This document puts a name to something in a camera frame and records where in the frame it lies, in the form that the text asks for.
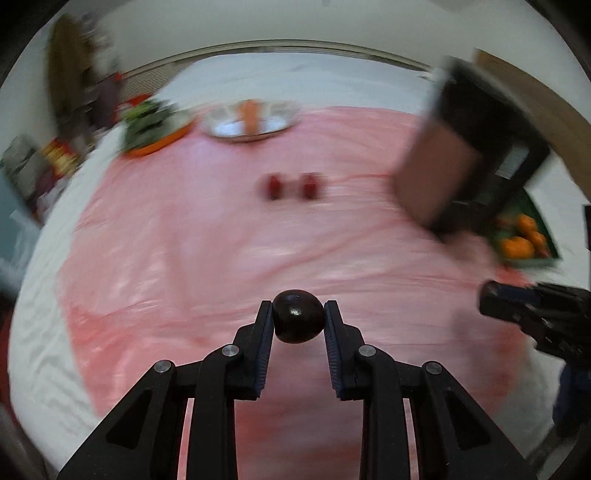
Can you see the green tray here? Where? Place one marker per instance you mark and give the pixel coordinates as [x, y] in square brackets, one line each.
[503, 226]

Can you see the silver plate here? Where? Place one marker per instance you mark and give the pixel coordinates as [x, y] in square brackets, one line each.
[222, 122]

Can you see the pink plastic sheet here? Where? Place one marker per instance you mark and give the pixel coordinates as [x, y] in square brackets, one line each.
[175, 251]

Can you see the orange plate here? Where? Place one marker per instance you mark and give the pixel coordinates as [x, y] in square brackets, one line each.
[183, 121]

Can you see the carrot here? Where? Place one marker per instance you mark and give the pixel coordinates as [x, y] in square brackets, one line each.
[249, 114]

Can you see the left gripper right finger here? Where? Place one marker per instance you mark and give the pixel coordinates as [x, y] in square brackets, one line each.
[363, 372]

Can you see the small red fruit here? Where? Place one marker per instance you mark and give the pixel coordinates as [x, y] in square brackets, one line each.
[310, 186]
[274, 187]

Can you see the wooden headboard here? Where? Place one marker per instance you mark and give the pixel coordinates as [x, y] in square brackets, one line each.
[563, 126]

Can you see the orange in tray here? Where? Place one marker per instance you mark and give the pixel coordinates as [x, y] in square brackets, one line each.
[517, 248]
[526, 225]

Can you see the dark plum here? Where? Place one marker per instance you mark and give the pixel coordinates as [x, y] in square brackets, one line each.
[298, 316]

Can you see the black pink kettle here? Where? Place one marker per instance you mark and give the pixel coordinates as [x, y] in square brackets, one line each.
[473, 153]

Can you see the green leafy vegetable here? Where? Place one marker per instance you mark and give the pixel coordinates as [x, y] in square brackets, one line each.
[146, 123]

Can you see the white bed sheet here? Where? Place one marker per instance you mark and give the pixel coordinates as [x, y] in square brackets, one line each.
[46, 389]

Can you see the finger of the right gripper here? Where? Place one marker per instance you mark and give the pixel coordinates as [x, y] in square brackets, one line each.
[513, 304]

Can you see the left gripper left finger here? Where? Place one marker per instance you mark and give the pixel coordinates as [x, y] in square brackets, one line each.
[233, 372]

